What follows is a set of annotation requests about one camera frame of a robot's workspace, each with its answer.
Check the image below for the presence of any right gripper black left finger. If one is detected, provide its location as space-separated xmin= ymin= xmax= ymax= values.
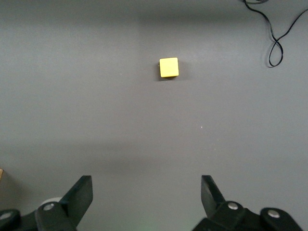
xmin=0 ymin=175 xmax=94 ymax=231

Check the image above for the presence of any yellow cube block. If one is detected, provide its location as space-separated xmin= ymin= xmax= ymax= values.
xmin=159 ymin=57 xmax=180 ymax=78

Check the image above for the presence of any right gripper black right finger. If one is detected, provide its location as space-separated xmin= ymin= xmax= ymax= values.
xmin=192 ymin=175 xmax=304 ymax=231

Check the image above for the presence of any black looped table cable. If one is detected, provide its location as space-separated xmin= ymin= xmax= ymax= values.
xmin=242 ymin=0 xmax=308 ymax=68

